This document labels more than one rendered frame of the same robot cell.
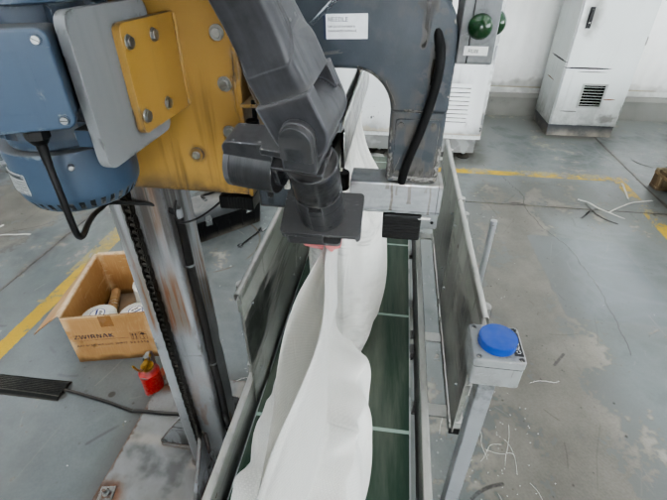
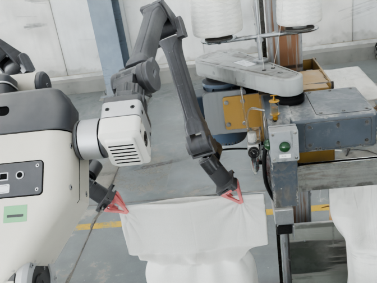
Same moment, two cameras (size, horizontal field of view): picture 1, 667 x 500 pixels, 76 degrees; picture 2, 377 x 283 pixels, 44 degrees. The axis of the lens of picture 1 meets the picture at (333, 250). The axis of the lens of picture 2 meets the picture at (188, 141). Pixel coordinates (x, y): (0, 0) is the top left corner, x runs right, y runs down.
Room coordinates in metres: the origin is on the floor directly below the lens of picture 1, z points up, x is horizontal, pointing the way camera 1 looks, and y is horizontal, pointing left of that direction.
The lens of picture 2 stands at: (0.37, -1.31, 1.82)
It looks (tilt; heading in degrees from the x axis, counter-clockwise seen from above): 23 degrees down; 89
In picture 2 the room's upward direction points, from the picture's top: 9 degrees counter-clockwise
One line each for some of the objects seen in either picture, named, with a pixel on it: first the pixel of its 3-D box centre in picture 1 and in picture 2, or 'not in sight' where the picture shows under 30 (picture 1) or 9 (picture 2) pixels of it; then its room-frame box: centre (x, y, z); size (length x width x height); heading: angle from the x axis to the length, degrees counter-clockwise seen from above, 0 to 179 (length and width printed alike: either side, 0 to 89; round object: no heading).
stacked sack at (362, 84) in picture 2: not in sight; (344, 91); (1.94, 2.74, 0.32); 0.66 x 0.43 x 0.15; 170
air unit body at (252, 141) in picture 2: not in sight; (254, 154); (0.59, 0.06, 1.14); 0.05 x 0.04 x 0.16; 82
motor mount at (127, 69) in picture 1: (140, 69); (243, 109); (0.60, 0.25, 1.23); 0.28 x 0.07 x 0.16; 172
